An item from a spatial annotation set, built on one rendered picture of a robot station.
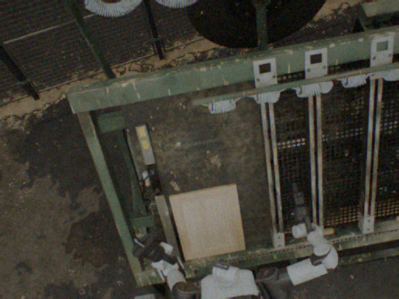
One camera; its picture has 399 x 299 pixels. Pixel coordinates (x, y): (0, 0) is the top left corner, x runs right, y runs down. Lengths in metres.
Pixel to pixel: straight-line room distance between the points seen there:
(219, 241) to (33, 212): 2.08
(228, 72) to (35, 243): 2.63
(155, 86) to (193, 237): 1.00
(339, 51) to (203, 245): 1.33
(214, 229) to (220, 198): 0.22
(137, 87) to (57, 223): 2.28
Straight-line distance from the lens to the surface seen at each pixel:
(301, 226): 2.24
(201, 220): 2.38
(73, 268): 3.73
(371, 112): 2.20
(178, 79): 1.86
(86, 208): 3.87
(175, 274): 2.23
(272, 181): 2.26
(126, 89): 1.88
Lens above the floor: 3.37
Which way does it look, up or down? 61 degrees down
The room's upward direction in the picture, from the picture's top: 12 degrees counter-clockwise
